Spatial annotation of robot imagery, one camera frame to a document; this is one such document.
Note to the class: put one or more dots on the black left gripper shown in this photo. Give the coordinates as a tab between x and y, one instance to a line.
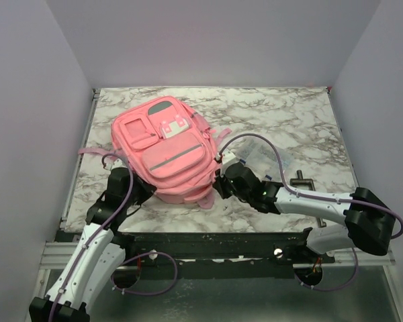
147	189

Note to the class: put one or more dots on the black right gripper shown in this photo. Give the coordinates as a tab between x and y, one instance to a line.
220	184

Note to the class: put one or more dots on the pink student backpack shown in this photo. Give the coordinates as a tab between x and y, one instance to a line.
172	147

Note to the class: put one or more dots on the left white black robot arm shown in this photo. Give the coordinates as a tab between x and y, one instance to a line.
100	250

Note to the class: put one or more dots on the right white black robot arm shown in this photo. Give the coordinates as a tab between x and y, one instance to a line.
359	219

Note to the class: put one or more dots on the clear plastic bag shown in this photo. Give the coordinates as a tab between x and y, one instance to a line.
260	158

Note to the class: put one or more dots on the black metal clamp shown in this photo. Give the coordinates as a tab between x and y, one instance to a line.
300	181

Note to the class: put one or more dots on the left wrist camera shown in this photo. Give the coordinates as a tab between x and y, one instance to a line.
111	163

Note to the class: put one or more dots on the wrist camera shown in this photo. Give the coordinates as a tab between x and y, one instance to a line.
111	163
226	158

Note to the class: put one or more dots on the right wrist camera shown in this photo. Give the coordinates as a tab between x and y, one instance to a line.
226	158

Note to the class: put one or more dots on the aluminium rail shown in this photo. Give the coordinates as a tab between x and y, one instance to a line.
56	255

